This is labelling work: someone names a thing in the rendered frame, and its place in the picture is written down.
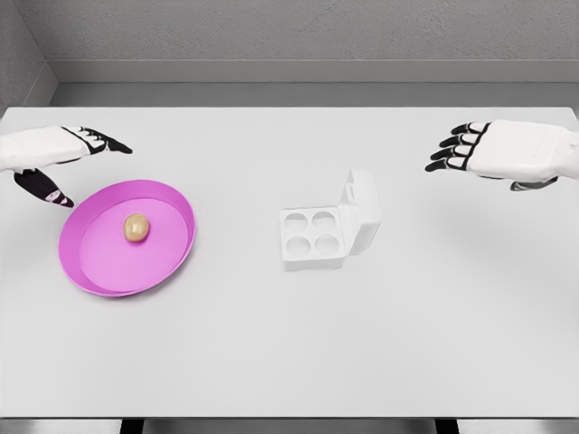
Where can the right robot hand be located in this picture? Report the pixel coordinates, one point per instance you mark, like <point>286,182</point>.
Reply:
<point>515,151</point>

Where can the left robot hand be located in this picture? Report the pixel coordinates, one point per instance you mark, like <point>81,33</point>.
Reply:
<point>50,145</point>

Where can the beige egg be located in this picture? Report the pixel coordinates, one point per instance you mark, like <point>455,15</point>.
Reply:
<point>135,228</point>

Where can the pink round plate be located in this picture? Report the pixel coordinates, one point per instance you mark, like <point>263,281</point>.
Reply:
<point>126,238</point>

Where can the white egg box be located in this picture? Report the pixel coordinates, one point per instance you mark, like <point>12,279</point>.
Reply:
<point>330,226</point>

